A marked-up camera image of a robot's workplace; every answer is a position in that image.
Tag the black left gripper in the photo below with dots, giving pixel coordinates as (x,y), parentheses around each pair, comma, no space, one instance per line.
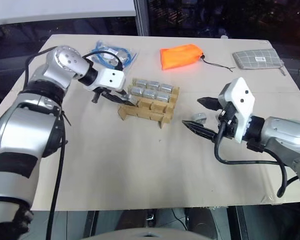
(97,93)

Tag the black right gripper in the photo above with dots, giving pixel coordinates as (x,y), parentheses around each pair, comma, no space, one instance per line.
(230,125)

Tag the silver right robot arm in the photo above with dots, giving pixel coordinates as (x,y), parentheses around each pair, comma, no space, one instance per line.
(282,132)

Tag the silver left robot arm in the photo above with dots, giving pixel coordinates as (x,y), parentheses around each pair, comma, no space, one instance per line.
(62,62)

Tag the wooden rack tray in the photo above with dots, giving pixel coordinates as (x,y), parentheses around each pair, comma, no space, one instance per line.
(150,112)

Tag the cardboard sheet table cover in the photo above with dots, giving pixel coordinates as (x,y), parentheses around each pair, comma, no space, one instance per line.
(150,170)

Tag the grey plaid zipper pouch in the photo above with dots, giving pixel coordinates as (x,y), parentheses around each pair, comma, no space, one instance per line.
(257,58)

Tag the small white cap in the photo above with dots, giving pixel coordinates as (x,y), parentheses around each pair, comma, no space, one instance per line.
(223,36)

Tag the white panel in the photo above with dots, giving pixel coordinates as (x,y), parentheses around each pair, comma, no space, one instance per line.
(60,10)

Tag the dark rounded shape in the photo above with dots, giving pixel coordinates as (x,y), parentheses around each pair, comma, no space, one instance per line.
(205,223)

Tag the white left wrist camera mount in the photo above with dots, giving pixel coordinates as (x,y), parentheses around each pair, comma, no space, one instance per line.
(110,78)

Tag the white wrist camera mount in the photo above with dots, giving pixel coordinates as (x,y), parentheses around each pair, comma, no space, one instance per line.
(110,78)
(240,97)

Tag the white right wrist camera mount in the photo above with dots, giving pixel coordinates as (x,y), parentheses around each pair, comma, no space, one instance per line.
(240,97)

